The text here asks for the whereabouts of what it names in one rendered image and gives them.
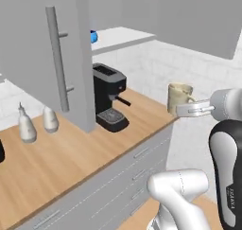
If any grey bar door handle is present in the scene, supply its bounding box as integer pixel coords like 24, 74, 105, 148
44, 5, 76, 113

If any blue bowl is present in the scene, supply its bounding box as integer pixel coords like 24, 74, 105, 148
90, 29, 99, 44

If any white rounded shaker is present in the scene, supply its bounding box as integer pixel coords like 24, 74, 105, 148
42, 105, 61, 134

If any grey cabinet door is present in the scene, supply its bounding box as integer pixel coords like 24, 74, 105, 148
156, 0, 242, 61
0, 0, 97, 134

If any white bottle with spout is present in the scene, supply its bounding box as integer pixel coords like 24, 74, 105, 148
17, 101, 38, 144

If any black coffee machine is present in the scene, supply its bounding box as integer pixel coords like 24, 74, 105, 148
92, 62, 132, 133

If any grey wall cabinet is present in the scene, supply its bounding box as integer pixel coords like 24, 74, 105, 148
86, 0, 159, 57

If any black object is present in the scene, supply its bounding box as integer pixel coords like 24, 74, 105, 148
0, 138, 6, 164

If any cream mug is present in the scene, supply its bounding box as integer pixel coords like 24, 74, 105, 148
166, 82, 198, 116

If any grey drawer handle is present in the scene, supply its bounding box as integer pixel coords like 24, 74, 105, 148
130, 187, 146, 202
132, 146, 150, 160
131, 168, 148, 182
129, 203, 144, 217
32, 209, 61, 230

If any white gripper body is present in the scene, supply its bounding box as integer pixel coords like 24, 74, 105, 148
175, 99, 216, 118

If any grey drawer front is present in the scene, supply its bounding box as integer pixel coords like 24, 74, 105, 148
105, 199, 155, 230
105, 173, 152, 227
106, 148, 172, 210
107, 127, 174, 190
17, 173, 110, 230

